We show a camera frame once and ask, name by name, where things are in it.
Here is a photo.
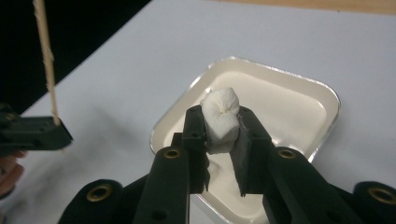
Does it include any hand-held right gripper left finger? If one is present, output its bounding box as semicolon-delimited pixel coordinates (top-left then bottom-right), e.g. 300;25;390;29
132;105;210;224

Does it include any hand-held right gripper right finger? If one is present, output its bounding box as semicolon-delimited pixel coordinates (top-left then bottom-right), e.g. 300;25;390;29
230;105;365;224

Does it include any white marshmallow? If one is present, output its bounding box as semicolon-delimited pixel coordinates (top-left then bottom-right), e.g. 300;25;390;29
199;87;241;155

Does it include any white metal-rimmed tray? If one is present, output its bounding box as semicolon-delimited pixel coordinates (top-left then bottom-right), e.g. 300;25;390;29
149;56;341;224

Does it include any wooden skewer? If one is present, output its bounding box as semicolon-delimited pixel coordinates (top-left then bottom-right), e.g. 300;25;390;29
32;0;68;154

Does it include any wooden table board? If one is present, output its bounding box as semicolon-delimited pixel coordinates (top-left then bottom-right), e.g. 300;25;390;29
211;0;396;16

